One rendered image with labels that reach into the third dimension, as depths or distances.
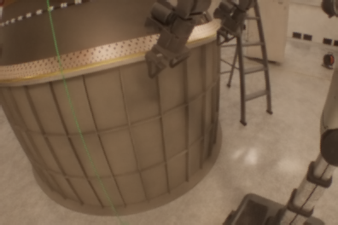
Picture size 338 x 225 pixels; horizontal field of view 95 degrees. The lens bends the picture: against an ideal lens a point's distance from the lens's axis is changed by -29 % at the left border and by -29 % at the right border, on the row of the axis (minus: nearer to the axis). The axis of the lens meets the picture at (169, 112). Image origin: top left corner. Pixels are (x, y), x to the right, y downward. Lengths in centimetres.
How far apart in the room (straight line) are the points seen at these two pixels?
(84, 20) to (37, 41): 30
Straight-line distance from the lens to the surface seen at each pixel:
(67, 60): 105
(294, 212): 103
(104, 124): 117
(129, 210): 169
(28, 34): 127
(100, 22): 109
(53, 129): 129
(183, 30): 53
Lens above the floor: 144
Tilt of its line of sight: 32 degrees down
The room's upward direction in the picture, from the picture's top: 4 degrees counter-clockwise
